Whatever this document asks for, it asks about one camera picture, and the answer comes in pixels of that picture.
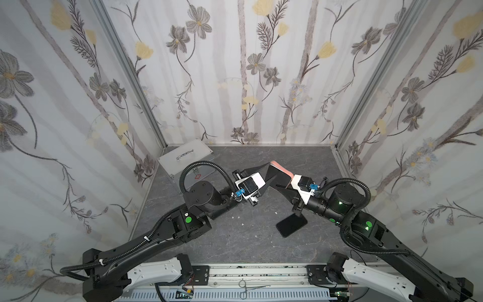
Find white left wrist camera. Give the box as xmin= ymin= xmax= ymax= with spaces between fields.
xmin=235 ymin=172 xmax=266 ymax=200

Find silver aluminium case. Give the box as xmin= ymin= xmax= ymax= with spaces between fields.
xmin=158 ymin=138 xmax=215 ymax=192

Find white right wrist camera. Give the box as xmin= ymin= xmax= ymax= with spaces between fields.
xmin=291 ymin=174 xmax=319 ymax=205

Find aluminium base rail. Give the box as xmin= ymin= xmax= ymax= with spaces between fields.
xmin=109 ymin=263 xmax=401 ymax=288

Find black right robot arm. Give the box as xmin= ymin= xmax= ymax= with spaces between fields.
xmin=273 ymin=176 xmax=474 ymax=301

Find black phone lying right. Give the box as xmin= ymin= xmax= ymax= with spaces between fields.
xmin=275 ymin=213 xmax=308 ymax=238

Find white slotted cable duct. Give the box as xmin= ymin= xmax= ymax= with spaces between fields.
xmin=116 ymin=287 xmax=340 ymax=302

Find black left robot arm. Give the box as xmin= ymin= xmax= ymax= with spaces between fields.
xmin=60 ymin=161 xmax=275 ymax=301

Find steel forceps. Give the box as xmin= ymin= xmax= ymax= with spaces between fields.
xmin=238 ymin=280 xmax=270 ymax=299

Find black phone with silver edge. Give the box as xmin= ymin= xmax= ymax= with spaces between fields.
xmin=265 ymin=164 xmax=291 ymax=189

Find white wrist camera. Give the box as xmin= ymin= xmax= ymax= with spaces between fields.
xmin=235 ymin=172 xmax=266 ymax=200
xmin=291 ymin=174 xmax=319 ymax=205

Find pink phone case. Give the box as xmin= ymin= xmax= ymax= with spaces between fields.
xmin=270 ymin=161 xmax=294 ymax=179

